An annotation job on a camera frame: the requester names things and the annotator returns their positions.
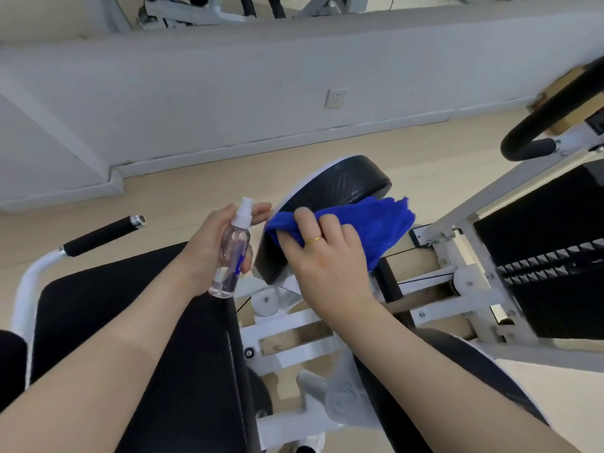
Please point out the person's left hand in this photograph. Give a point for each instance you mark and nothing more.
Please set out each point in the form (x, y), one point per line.
(203, 252)

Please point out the person's right hand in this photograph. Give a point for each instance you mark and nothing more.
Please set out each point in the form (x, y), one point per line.
(332, 273)

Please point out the person's right little finger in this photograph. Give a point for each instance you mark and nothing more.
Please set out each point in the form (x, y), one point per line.
(363, 252)

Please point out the person's right thumb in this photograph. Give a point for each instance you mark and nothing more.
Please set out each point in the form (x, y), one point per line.
(289, 245)

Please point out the person's left thumb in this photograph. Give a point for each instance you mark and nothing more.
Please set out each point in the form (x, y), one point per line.
(221, 220)

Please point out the person's right middle finger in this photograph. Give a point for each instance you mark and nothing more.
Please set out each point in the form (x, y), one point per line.
(331, 228)

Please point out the clear spray bottle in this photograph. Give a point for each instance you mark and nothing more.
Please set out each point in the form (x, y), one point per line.
(232, 252)

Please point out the blue microfibre cloth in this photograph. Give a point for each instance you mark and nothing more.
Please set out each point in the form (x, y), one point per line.
(377, 221)

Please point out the person's left forearm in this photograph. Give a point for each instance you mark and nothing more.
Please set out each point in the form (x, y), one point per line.
(94, 372)

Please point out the person's right forearm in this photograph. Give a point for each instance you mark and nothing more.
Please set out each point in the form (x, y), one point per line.
(448, 386)

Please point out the round black machine pad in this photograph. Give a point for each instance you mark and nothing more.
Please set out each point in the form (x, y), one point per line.
(339, 181)

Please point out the silver pivot disc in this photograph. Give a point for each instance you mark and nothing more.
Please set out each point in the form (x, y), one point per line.
(267, 304)

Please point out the black machine pad white edge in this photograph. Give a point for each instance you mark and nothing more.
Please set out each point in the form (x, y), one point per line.
(410, 372)

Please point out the black padded machine seat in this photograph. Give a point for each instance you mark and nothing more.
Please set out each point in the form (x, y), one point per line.
(188, 372)

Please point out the black weight stack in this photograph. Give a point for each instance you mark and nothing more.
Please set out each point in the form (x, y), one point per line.
(552, 259)

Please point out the white gym machine frame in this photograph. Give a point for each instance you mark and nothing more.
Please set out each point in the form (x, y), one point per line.
(472, 306)

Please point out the white wall socket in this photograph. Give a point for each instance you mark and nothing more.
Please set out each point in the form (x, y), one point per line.
(336, 98)

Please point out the white curved seat rail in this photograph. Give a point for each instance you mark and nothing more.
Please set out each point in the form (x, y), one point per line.
(28, 292)

